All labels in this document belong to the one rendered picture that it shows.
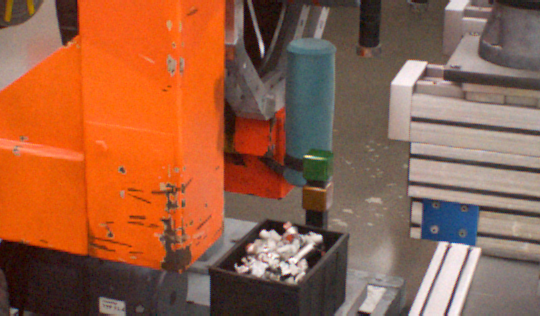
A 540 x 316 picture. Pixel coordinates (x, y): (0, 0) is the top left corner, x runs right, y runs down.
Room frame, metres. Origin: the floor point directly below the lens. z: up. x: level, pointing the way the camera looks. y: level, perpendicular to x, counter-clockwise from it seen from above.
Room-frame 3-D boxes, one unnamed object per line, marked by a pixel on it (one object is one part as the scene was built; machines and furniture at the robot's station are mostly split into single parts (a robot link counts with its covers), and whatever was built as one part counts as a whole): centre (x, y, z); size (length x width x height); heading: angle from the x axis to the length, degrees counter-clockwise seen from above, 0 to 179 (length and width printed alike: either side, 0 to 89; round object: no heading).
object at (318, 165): (1.78, -0.06, 0.64); 0.04 x 0.04 x 0.04; 70
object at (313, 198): (1.78, -0.06, 0.59); 0.04 x 0.04 x 0.04; 70
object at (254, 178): (2.28, 0.05, 0.48); 0.16 x 0.12 x 0.17; 70
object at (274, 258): (1.63, -0.01, 0.51); 0.20 x 0.14 x 0.13; 157
